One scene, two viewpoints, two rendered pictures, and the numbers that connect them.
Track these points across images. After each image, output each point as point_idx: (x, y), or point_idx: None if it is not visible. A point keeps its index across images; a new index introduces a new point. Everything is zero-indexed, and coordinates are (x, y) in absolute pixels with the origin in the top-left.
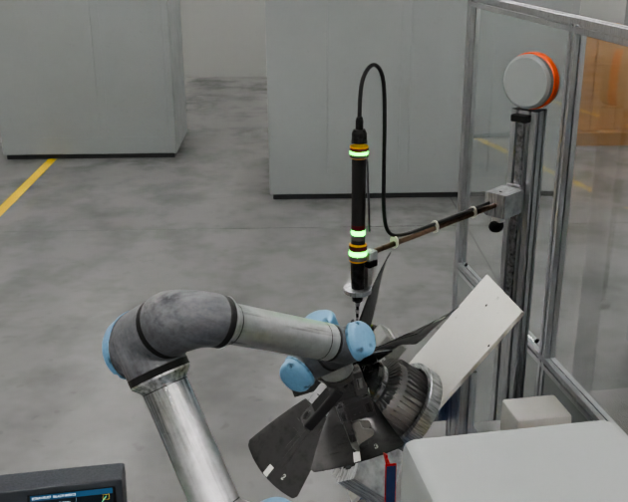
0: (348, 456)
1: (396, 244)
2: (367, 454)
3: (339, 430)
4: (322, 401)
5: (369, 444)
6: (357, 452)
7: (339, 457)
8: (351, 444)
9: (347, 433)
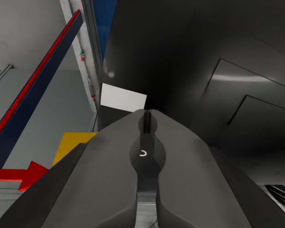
0: (138, 75)
1: None
2: None
3: None
4: None
5: (154, 141)
6: (139, 106)
7: (152, 43)
8: (102, 129)
9: (37, 200)
